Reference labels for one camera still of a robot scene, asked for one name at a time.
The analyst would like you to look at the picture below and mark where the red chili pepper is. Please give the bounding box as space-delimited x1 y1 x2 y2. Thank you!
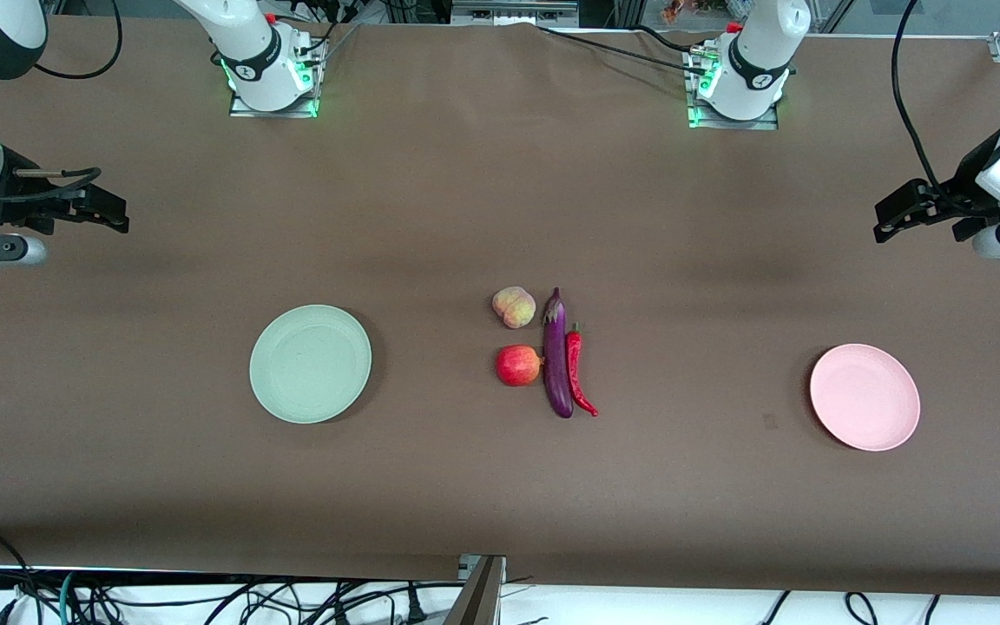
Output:
565 323 599 418

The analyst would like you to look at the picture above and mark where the long purple eggplant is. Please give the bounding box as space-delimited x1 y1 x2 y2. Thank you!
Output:
542 287 575 419

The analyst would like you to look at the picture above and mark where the yellow pink peach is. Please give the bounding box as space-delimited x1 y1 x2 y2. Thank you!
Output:
491 286 537 330

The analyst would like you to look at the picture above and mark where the red apple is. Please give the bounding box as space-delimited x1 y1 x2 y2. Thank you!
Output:
495 345 544 387

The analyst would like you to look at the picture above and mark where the pink plate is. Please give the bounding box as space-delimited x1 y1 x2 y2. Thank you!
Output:
809 344 921 452

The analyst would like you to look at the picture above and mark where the pale green plate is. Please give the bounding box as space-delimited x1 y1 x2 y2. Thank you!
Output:
249 304 373 424

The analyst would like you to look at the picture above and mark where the orange toy item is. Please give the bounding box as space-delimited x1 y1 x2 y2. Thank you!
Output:
661 0 727 24

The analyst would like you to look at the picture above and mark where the brown table cover sheet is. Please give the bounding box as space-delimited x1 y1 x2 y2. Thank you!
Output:
0 16 1000 598

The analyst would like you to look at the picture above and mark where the grey metal box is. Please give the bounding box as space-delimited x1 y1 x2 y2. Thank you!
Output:
451 0 580 27

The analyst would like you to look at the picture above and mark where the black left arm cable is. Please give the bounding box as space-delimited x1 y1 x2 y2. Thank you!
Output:
891 0 961 218

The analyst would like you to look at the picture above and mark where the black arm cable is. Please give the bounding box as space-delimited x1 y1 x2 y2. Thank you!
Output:
891 0 961 218
0 0 124 204

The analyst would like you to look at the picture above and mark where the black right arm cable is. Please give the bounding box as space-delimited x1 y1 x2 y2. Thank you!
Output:
0 0 124 204

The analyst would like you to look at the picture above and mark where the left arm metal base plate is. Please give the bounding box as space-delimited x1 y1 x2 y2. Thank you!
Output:
685 48 781 131

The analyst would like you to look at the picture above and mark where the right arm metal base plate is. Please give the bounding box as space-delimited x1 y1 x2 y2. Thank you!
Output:
228 35 328 119

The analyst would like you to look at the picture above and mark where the black base cable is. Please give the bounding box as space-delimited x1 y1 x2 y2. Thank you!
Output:
274 3 361 55

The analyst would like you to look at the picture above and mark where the short black table cable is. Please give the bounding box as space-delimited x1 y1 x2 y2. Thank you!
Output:
630 23 706 56

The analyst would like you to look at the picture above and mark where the long black table cable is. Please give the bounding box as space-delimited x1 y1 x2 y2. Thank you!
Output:
535 24 709 77

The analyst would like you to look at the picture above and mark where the aluminium profile post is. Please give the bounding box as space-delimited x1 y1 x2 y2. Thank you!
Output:
445 554 508 625

